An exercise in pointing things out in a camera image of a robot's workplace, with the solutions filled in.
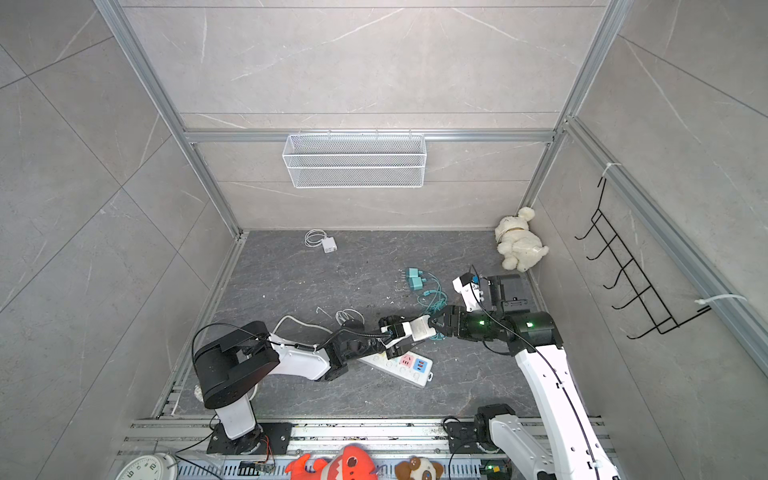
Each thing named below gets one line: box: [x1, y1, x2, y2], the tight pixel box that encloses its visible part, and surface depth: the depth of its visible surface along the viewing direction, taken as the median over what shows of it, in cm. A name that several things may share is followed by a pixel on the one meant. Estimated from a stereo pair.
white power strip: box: [357, 351, 434, 388], surface depth 85 cm
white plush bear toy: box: [494, 206, 549, 273], surface depth 109 cm
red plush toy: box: [286, 446, 378, 480], surface depth 66 cm
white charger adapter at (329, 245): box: [321, 236, 338, 254], surface depth 116 cm
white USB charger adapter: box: [402, 315, 437, 341], surface depth 74 cm
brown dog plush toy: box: [395, 456, 443, 480], surface depth 69 cm
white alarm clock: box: [115, 452, 179, 480], surface depth 68 cm
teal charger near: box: [410, 277, 423, 291], surface depth 103 cm
